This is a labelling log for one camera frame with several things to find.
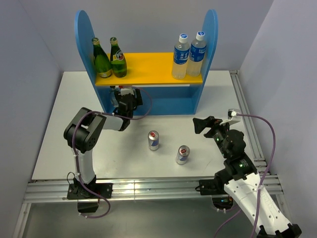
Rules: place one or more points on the clear water bottle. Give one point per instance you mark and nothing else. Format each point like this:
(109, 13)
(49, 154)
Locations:
(180, 57)
(196, 54)

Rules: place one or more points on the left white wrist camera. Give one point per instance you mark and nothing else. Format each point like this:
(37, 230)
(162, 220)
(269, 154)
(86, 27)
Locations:
(125, 90)

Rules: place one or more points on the aluminium front rail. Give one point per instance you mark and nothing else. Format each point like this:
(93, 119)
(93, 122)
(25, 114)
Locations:
(140, 208)

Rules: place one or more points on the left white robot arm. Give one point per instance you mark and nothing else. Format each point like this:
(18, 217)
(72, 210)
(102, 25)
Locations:
(85, 128)

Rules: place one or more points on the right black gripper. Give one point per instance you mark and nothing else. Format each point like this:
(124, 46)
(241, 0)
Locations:
(209, 121)

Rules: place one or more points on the right clear water bottle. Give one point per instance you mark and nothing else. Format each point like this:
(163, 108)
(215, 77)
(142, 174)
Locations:
(196, 54)

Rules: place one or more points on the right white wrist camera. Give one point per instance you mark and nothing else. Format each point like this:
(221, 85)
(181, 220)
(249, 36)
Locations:
(233, 117)

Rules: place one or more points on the blue and yellow wooden shelf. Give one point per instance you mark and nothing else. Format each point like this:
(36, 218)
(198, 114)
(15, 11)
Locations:
(161, 93)

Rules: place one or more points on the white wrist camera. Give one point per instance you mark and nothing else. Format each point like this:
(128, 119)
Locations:
(233, 117)
(125, 90)

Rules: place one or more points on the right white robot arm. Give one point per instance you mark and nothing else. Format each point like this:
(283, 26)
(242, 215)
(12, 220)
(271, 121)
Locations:
(241, 180)

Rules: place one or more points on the aluminium side rail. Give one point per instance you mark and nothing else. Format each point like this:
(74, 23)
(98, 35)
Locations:
(258, 156)

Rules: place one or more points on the left clear water bottle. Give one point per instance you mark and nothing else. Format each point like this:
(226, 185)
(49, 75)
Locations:
(180, 57)

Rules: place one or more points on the green Perrier bottle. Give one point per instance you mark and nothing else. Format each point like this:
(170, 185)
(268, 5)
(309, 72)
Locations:
(101, 60)
(117, 59)

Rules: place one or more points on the clear glass bottle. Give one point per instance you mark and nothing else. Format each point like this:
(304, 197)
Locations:
(113, 92)

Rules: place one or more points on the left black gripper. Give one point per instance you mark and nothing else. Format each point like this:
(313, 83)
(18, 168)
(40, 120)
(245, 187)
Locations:
(137, 100)

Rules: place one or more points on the red bull can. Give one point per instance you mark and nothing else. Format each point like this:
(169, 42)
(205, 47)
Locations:
(182, 154)
(153, 140)

